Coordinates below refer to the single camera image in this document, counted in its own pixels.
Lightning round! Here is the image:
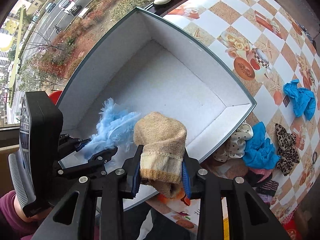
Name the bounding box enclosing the tan beige sock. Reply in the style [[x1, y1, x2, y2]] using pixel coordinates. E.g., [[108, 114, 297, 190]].
[[133, 112, 187, 198]]

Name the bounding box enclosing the light blue fluffy cloth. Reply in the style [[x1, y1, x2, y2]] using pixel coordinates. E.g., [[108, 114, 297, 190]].
[[78, 98, 140, 160]]

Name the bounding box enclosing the white polka dot scrunchie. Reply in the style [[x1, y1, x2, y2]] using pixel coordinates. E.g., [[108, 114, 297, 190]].
[[213, 122, 253, 163]]

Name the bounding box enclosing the dark knitted sock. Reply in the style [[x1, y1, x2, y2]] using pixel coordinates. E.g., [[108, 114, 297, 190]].
[[245, 168, 279, 206]]

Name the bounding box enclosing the leopard print scrunchie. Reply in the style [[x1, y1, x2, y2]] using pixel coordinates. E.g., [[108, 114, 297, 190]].
[[275, 124, 300, 176]]

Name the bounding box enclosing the person left hand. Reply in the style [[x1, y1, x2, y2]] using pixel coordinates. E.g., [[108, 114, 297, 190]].
[[14, 196, 53, 223]]

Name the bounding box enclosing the red plastic stool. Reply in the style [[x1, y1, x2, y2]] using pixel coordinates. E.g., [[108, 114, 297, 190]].
[[49, 90, 62, 105]]

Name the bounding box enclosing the white fruit carton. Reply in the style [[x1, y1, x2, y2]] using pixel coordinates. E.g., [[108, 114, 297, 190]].
[[146, 189, 200, 239]]

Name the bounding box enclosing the grey white storage box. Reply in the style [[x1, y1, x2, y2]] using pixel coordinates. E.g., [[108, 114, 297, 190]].
[[57, 8, 257, 161]]

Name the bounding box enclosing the checkered patterned tablecloth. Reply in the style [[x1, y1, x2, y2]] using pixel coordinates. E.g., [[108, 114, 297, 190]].
[[164, 0, 319, 224]]

